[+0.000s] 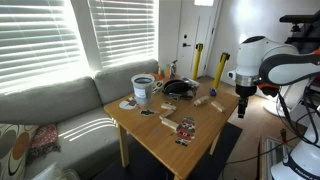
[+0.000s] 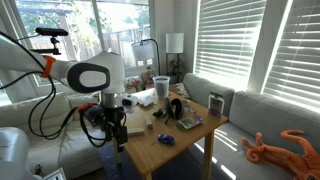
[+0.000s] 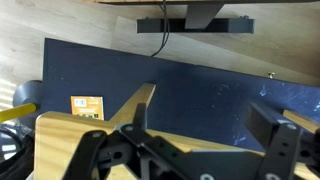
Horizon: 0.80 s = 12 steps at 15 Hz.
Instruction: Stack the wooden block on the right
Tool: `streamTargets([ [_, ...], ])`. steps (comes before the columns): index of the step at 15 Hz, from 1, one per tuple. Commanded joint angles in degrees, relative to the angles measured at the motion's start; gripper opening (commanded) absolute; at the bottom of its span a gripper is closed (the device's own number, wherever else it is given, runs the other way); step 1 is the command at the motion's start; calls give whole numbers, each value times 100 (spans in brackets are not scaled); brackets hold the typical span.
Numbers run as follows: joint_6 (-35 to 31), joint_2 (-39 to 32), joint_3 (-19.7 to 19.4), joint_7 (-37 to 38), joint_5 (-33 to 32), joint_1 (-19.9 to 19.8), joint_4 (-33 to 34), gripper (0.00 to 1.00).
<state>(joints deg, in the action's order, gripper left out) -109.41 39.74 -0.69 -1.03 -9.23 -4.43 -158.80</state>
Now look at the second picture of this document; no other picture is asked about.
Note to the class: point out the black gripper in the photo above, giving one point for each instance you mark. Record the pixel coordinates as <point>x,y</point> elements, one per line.
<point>112,122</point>

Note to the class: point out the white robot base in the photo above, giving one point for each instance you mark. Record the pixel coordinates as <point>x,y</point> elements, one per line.
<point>14,146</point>

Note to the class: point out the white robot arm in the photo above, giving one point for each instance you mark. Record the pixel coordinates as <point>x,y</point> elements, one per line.
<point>103,73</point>

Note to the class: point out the long wooden block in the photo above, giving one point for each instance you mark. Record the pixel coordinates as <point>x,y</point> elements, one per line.
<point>135,131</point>

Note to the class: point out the wooden block on table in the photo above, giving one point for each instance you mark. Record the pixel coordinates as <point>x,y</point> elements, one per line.
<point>148,123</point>

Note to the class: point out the wooden table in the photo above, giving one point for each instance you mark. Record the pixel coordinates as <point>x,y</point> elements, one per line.
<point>148,154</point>

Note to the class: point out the blue toy car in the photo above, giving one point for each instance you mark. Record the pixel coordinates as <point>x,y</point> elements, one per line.
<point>166,139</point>

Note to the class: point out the white leather sofa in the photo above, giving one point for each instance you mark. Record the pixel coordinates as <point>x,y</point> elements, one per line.
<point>71,150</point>

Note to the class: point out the grey plastic cup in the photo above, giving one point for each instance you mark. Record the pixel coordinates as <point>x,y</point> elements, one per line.
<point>161,85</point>

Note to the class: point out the black headphones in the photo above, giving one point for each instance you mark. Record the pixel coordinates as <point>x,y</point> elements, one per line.
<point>174,108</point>

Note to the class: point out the colourful card pack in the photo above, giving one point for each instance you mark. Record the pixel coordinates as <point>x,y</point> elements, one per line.
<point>190,122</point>

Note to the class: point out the arc lamp white shade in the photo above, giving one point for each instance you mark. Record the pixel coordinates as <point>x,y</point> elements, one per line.
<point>146,49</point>

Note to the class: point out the white floor lamp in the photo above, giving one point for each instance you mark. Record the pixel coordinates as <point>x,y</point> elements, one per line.
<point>174,45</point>

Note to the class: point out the grey sofa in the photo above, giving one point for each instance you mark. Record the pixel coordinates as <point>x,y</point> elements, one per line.
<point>250,113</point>

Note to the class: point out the orange plush octopus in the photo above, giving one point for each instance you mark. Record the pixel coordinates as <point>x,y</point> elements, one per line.
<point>306,167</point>

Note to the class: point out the black camera on stand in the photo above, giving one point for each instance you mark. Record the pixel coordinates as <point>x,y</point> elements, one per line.
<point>53,33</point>

